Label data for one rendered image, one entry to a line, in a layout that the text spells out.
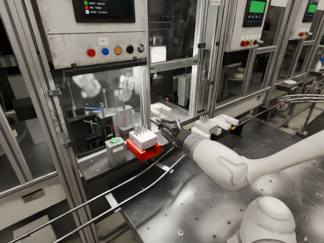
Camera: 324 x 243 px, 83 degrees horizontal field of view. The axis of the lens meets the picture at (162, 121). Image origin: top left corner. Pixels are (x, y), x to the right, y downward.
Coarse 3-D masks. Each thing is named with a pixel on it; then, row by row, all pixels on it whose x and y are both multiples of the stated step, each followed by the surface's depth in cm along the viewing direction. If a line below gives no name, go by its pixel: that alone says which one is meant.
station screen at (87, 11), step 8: (80, 0) 65; (88, 0) 66; (96, 0) 68; (104, 0) 69; (112, 0) 71; (120, 0) 73; (128, 0) 75; (88, 8) 67; (96, 8) 69; (104, 8) 70; (112, 8) 72; (120, 8) 74; (128, 8) 76; (120, 16) 75; (128, 16) 77
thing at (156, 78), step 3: (156, 72) 125; (153, 75) 128; (156, 75) 126; (159, 75) 128; (150, 78) 124; (153, 78) 123; (156, 78) 124; (159, 78) 126; (150, 81) 126; (153, 81) 124; (156, 81) 125; (159, 81) 127
